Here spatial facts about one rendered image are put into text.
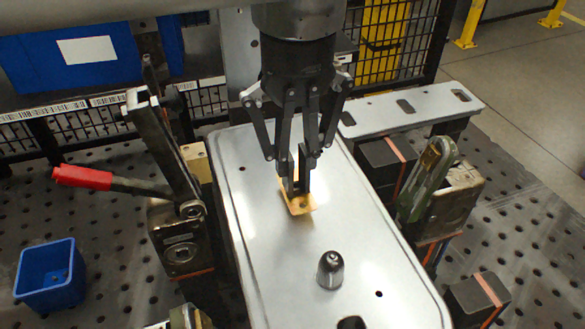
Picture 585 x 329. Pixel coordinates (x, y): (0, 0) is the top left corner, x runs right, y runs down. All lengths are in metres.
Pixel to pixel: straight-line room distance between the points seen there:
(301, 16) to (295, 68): 0.05
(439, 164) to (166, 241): 0.35
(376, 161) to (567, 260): 0.53
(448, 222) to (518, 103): 2.24
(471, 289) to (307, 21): 0.37
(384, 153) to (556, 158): 1.89
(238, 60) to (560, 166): 2.03
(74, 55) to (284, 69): 0.49
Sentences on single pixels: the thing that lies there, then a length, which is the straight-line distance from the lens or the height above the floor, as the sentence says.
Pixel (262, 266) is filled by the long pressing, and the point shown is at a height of 1.00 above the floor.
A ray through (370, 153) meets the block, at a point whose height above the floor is 0.98.
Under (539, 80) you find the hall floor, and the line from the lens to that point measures 3.15.
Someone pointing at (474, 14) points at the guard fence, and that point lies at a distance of 3.24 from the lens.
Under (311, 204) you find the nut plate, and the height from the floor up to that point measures 1.02.
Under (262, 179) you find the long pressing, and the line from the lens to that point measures 0.59.
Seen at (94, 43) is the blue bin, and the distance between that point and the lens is 0.77.
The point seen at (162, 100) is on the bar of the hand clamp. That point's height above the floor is 1.21.
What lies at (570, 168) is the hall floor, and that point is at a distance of 2.48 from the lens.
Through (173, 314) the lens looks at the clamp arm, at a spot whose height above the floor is 1.11.
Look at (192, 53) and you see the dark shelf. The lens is 0.85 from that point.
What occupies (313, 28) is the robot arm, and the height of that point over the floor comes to 1.28.
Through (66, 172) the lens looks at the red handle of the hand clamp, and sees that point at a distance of 0.46.
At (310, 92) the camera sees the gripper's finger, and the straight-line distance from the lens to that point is 0.42.
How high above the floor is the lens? 1.43
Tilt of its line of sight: 45 degrees down
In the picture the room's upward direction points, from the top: straight up
